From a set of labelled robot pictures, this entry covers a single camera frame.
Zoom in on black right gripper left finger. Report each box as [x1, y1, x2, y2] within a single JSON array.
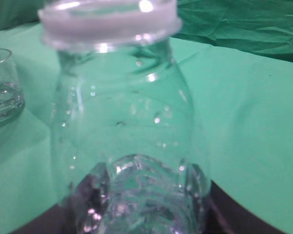
[[17, 205, 71, 234]]

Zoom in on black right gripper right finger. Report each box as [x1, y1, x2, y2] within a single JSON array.
[[208, 182, 293, 234]]

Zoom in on clear plastic water bottle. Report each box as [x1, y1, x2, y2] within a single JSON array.
[[38, 0, 210, 234]]

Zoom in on green table cloth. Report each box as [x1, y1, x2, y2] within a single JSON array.
[[0, 23, 293, 234]]

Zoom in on clear glass cup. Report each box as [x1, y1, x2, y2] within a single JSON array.
[[0, 48, 25, 123]]

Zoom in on green backdrop cloth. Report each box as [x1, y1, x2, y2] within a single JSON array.
[[0, 0, 293, 61]]

